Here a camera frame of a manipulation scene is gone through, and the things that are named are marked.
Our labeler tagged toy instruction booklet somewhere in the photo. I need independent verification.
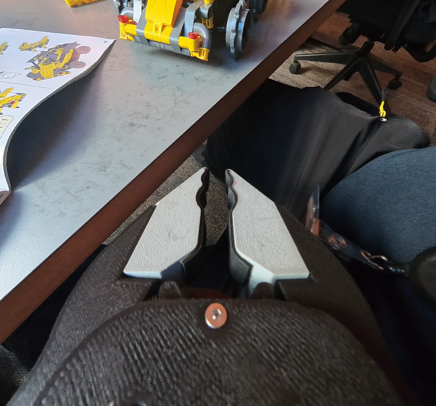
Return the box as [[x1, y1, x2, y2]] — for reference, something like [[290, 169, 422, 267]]
[[0, 27, 116, 206]]

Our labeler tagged black cloth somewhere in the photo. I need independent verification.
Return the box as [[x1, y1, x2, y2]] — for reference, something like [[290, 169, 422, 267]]
[[204, 79, 430, 221]]

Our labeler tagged person's leg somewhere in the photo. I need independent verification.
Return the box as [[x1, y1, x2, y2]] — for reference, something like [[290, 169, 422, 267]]
[[320, 147, 436, 267]]

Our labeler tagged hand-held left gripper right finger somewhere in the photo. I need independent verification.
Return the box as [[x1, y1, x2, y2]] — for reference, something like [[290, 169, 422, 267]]
[[225, 169, 310, 298]]

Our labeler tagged yellow toy vehicle model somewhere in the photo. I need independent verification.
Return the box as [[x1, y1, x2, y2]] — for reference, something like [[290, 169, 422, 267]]
[[113, 0, 273, 62]]

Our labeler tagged black office chair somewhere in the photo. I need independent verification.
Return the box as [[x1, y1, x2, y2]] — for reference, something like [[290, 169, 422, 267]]
[[290, 0, 436, 103]]

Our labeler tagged metal lanyard clip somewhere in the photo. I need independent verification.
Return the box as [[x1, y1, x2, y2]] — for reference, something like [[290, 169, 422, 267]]
[[325, 232, 411, 277]]

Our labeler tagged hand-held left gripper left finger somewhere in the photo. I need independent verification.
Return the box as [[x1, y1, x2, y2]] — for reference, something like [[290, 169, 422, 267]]
[[123, 167, 209, 279]]

